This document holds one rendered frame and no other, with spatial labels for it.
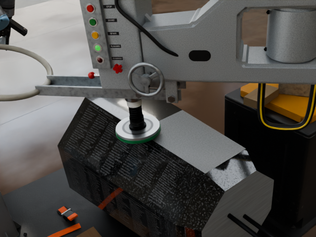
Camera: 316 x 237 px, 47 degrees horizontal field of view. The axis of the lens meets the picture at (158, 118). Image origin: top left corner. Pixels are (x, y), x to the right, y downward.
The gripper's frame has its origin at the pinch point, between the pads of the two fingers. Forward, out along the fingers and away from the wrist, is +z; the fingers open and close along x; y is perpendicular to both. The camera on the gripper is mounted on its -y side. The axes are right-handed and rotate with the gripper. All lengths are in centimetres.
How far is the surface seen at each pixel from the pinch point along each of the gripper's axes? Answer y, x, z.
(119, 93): -49, 61, -21
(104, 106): -53, 27, 13
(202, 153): -85, 86, -11
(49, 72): -21.4, 27.7, -6.0
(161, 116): -78, 50, -1
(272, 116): -137, 59, -14
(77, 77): -33, 41, -13
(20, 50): -6.9, 7.7, -4.7
